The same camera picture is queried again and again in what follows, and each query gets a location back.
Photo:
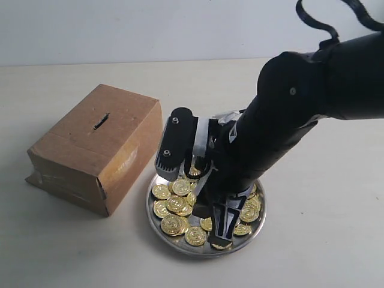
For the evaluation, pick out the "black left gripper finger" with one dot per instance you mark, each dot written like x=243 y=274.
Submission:
x=225 y=210

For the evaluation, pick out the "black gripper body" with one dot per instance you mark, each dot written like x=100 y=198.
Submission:
x=225 y=155

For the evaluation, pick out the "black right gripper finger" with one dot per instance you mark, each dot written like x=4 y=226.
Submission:
x=204 y=205

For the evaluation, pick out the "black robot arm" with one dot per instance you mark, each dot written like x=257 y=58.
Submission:
x=294 y=91

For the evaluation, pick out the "brown cardboard slotted box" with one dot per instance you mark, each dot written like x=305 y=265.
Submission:
x=95 y=153

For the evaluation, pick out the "gold coin front centre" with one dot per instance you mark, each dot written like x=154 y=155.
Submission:
x=195 y=236

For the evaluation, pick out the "gold coin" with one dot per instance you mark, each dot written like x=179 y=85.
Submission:
x=161 y=191
x=195 y=236
x=160 y=209

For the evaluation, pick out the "round silver metal plate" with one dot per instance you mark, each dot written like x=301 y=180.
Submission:
x=179 y=244

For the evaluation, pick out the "gold coin front left edge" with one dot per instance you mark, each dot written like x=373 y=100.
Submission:
x=172 y=225

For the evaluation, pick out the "gold coin left middle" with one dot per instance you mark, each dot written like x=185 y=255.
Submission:
x=160 y=209

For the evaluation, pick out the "gold coin left upper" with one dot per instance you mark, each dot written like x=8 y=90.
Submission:
x=161 y=191

